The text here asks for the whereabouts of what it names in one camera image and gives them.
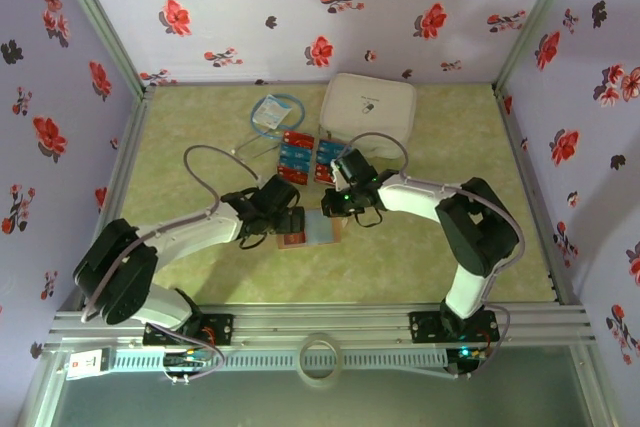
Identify blue stethoscope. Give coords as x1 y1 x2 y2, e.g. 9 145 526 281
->
232 93 307 159

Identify aluminium table edge rail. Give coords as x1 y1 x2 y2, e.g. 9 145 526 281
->
59 86 157 311
492 87 586 306

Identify aluminium frame post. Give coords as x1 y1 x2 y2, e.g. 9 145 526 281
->
47 0 147 98
493 0 585 94

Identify green circuit board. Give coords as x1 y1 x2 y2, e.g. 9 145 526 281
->
447 344 489 366
163 350 212 370

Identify white slotted cable duct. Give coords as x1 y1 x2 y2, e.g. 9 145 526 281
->
108 346 449 374

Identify white blue plastic packet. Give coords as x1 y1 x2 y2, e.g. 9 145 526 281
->
251 94 293 129

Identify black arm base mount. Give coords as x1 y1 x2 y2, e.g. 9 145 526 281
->
408 310 501 346
142 313 235 348

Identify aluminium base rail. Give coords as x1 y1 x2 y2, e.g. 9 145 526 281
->
42 302 599 349

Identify white medical pouch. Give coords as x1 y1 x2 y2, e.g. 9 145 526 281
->
319 72 418 160

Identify white labelled power box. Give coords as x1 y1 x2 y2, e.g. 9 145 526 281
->
64 348 112 381

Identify grey base cable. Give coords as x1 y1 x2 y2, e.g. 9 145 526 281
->
439 305 512 381
147 326 226 387

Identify clear tape roll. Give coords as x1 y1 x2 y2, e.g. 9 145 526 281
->
298 332 343 389

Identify red and blue packets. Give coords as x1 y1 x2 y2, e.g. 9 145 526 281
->
275 129 354 186

